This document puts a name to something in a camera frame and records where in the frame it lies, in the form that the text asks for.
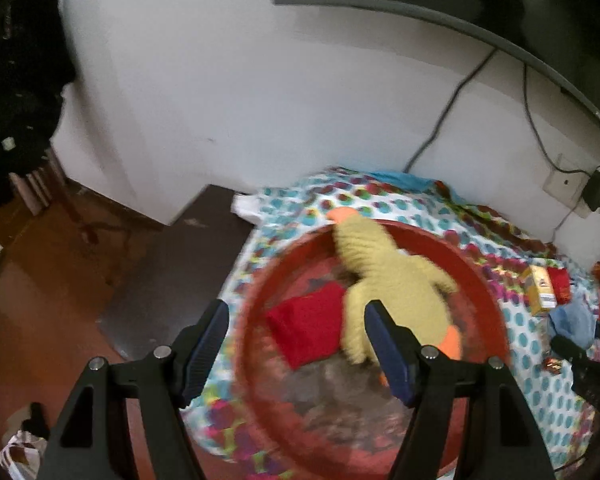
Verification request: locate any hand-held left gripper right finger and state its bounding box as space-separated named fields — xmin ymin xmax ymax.
xmin=364 ymin=300 xmax=556 ymax=480

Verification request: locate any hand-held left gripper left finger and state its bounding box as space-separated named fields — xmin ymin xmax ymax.
xmin=39 ymin=299 xmax=230 ymax=480

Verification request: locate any red plastic basin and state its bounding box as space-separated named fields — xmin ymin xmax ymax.
xmin=232 ymin=220 xmax=511 ymax=478

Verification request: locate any yellow plush duck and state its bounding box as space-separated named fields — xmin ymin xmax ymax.
xmin=327 ymin=207 xmax=463 ymax=386

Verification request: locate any yellow box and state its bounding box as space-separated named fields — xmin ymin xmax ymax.
xmin=522 ymin=265 xmax=558 ymax=317

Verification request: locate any dark wooden cabinet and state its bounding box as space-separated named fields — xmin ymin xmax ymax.
xmin=97 ymin=185 xmax=253 ymax=361

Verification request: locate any white cloth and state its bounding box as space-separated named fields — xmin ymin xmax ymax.
xmin=231 ymin=194 xmax=266 ymax=226

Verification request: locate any polka-dot blanket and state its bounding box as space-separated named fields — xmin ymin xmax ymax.
xmin=180 ymin=166 xmax=600 ymax=471

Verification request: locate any blue cloth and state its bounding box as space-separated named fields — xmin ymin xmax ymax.
xmin=547 ymin=302 xmax=598 ymax=350

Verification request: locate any black cloth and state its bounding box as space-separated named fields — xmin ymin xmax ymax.
xmin=551 ymin=320 xmax=600 ymax=401

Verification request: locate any white plastic bag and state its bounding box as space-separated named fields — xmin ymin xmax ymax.
xmin=0 ymin=432 xmax=48 ymax=480

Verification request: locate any wooden slatted furniture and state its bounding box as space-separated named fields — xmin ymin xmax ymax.
xmin=10 ymin=147 xmax=66 ymax=216

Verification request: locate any black power adapter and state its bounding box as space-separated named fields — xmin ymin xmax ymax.
xmin=582 ymin=166 xmax=600 ymax=212

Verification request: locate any dark hanging clothing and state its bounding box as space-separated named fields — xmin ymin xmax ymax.
xmin=0 ymin=0 xmax=78 ymax=208

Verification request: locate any black cable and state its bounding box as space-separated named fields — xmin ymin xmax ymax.
xmin=522 ymin=62 xmax=593 ymax=177
xmin=404 ymin=49 xmax=497 ymax=172

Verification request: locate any white wall socket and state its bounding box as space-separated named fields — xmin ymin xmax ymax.
xmin=542 ymin=154 xmax=593 ymax=218

